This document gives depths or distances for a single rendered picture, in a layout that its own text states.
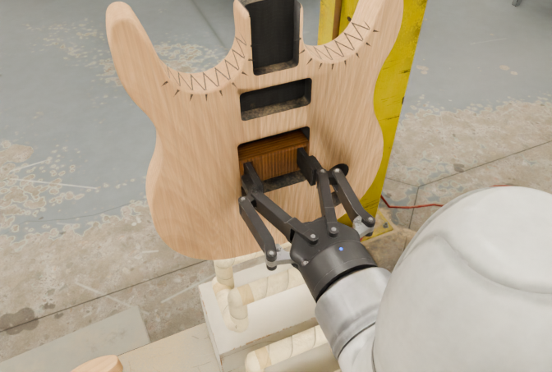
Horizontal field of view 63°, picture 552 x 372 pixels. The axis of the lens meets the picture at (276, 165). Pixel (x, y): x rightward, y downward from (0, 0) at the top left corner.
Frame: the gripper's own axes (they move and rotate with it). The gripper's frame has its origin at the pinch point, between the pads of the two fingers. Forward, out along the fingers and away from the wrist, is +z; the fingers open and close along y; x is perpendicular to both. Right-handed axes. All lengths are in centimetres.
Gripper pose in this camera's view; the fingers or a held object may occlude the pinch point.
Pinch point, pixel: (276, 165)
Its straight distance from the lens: 60.1
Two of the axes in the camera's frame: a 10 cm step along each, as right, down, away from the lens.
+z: -3.8, -6.3, 6.8
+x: -0.1, -7.3, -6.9
